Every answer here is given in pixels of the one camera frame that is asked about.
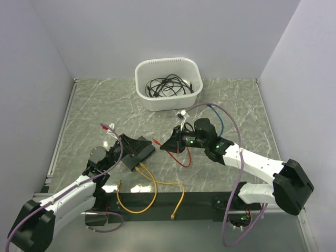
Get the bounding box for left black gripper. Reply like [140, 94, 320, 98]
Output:
[102, 133, 152, 171]

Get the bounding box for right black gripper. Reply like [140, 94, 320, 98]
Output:
[160, 125, 208, 154]

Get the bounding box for black network switch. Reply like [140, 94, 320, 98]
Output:
[121, 136, 155, 172]

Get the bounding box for yellow ethernet cable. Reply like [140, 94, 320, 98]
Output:
[116, 167, 158, 215]
[139, 162, 185, 220]

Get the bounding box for red ethernet cable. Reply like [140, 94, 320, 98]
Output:
[153, 138, 192, 168]

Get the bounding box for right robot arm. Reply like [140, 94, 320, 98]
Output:
[160, 118, 314, 216]

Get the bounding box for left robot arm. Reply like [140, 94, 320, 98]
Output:
[5, 134, 155, 251]

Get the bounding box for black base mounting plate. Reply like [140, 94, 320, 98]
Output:
[83, 192, 263, 227]

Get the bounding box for white plastic tub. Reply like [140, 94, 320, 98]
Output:
[134, 57, 203, 111]

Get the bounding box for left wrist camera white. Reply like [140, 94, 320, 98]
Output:
[100, 123, 117, 139]

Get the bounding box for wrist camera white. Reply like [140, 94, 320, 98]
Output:
[175, 110, 190, 121]
[100, 123, 117, 139]

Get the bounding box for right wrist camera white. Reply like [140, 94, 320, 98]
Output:
[175, 110, 190, 121]

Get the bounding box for blue ethernet cable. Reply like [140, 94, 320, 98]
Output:
[206, 103, 225, 136]

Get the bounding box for tangled black cables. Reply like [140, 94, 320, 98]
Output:
[145, 74, 195, 98]

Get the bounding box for aluminium frame rail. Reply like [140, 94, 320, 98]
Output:
[33, 193, 307, 215]

